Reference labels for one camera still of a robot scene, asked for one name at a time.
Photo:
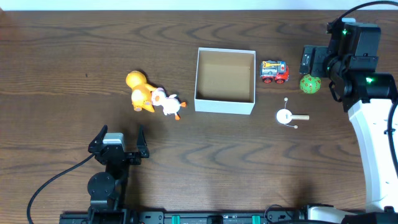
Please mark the orange dinosaur toy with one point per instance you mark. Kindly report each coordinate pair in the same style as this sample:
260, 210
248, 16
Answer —
141, 95

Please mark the red grey toy truck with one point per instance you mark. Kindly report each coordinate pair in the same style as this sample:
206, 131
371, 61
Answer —
277, 71

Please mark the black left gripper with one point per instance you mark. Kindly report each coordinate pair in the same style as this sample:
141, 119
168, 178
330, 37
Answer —
118, 155

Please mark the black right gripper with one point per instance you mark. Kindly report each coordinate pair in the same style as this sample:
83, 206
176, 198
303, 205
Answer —
321, 53

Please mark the white wooden rattle drum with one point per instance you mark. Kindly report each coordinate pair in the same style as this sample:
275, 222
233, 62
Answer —
285, 116

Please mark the white cardboard box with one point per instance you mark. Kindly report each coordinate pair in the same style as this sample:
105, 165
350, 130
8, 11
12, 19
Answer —
225, 81

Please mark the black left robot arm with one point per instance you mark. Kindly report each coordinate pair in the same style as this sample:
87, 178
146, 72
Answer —
108, 189

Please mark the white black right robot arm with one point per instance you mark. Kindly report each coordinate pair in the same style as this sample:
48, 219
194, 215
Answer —
370, 100

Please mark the green number ball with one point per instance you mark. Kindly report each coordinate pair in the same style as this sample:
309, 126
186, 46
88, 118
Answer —
309, 84

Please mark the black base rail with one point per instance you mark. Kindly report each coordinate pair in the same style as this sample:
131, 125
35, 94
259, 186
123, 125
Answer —
273, 215

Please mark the white pink duck toy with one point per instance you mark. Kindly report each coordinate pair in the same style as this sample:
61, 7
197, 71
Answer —
171, 104

